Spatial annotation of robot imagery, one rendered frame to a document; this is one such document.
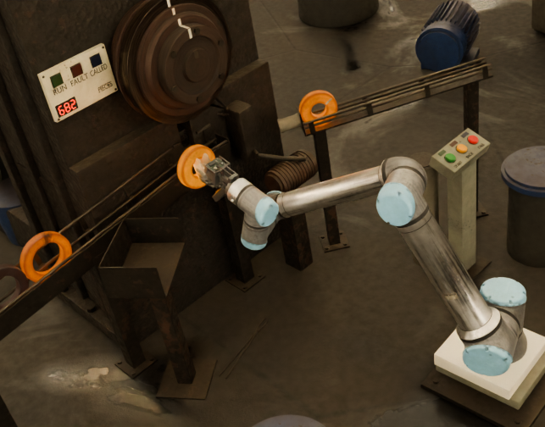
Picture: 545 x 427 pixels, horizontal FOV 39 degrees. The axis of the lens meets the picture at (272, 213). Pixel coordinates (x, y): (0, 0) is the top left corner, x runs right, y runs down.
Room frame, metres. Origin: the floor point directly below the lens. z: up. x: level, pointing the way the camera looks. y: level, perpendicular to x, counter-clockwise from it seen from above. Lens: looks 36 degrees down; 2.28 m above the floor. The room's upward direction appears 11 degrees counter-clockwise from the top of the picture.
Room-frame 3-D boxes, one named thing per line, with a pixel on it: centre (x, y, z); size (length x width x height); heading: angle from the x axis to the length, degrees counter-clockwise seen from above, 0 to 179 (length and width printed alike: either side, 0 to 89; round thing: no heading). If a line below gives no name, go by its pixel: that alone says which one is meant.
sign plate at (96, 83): (2.49, 0.57, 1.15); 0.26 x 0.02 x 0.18; 128
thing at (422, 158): (2.57, -0.63, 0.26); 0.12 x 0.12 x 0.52
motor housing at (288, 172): (2.72, -0.11, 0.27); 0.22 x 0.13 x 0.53; 128
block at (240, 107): (2.78, 0.06, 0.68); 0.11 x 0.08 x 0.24; 38
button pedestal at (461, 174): (2.47, -0.76, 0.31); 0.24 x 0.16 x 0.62; 128
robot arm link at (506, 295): (1.85, -0.70, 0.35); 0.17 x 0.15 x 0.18; 149
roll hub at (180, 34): (2.54, 0.17, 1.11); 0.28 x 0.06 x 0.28; 128
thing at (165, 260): (2.11, 0.46, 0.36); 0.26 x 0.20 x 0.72; 163
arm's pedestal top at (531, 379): (1.86, -0.70, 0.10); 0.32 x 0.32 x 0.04; 43
